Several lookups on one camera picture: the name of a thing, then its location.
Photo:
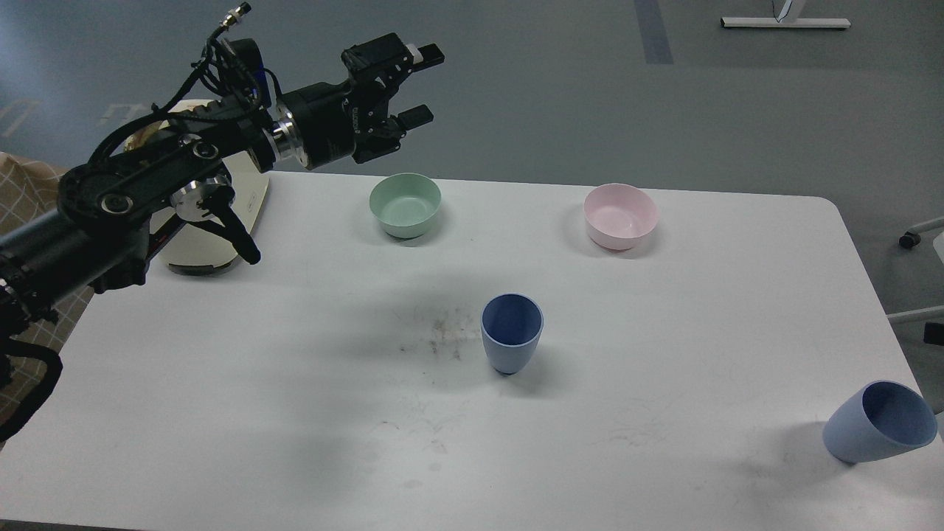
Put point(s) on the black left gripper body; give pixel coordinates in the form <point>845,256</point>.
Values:
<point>328,122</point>

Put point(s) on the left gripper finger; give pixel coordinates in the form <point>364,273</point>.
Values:
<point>379,136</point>
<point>381,65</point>

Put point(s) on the blue cup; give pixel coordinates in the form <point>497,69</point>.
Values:
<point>511,327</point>
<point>884,419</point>

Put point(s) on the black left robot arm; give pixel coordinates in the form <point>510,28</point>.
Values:
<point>158,173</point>

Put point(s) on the green bowl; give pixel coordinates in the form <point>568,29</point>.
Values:
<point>406,205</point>

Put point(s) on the pink bowl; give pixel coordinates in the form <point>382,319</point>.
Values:
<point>619,217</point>

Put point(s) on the white desk leg base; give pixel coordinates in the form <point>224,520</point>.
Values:
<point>789,17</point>

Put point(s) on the office chair base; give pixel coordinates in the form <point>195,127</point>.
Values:
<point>914,307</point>

